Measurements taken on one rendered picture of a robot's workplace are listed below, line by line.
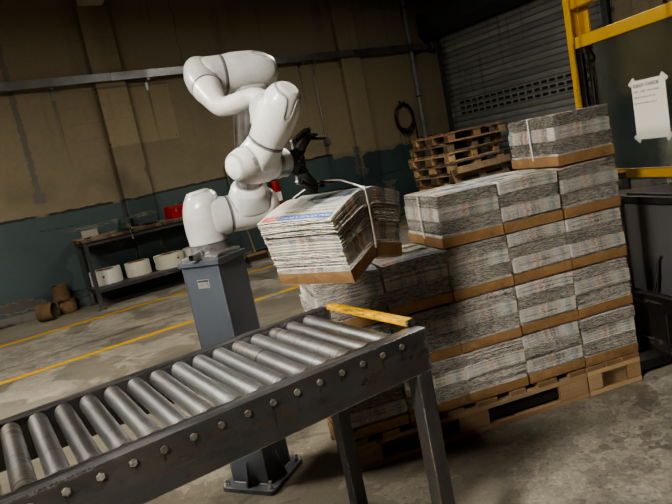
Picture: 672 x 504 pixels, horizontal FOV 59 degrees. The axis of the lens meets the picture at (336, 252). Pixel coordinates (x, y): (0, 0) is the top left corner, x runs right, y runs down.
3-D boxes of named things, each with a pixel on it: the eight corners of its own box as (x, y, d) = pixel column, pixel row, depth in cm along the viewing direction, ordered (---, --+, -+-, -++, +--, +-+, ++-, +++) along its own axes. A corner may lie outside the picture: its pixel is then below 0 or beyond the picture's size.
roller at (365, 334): (312, 329, 203) (314, 314, 203) (398, 353, 163) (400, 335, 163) (300, 329, 200) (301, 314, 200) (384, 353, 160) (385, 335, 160)
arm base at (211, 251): (174, 265, 238) (170, 252, 237) (207, 253, 258) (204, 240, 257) (210, 261, 230) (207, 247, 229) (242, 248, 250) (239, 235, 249)
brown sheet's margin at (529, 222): (465, 227, 290) (463, 218, 289) (517, 214, 296) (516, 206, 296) (505, 233, 254) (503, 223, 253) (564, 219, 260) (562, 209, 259)
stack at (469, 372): (329, 438, 284) (293, 270, 271) (542, 371, 310) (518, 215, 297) (351, 476, 247) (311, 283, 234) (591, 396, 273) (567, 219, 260)
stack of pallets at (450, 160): (472, 207, 1006) (460, 129, 985) (519, 204, 929) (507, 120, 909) (417, 224, 930) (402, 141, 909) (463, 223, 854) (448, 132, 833)
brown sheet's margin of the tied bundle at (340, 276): (306, 260, 205) (302, 249, 204) (378, 255, 189) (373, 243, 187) (281, 285, 194) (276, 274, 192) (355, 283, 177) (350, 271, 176)
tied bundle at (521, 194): (464, 229, 290) (456, 182, 287) (517, 216, 297) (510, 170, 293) (504, 235, 254) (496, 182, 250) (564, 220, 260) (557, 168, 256)
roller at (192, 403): (167, 381, 176) (163, 365, 176) (227, 425, 137) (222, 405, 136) (150, 388, 174) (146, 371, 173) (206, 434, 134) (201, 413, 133)
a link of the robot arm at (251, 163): (276, 189, 171) (294, 150, 165) (238, 194, 159) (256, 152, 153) (251, 168, 175) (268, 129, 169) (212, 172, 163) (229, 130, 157)
